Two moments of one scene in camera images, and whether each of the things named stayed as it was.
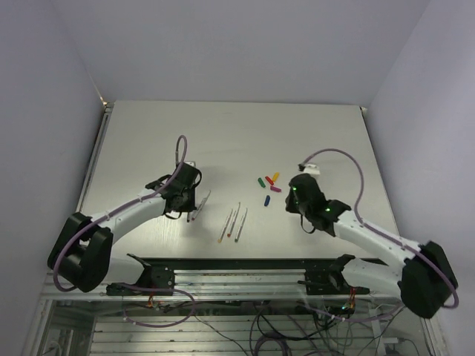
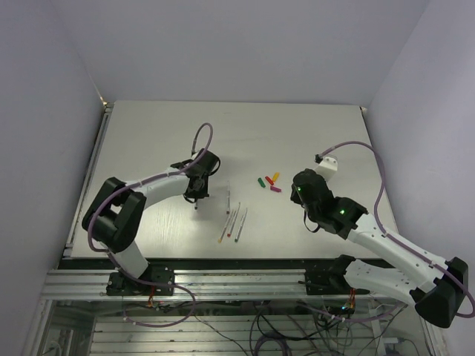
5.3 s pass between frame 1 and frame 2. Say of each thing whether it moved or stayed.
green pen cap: stayed
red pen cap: stayed
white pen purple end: moved
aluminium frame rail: stayed
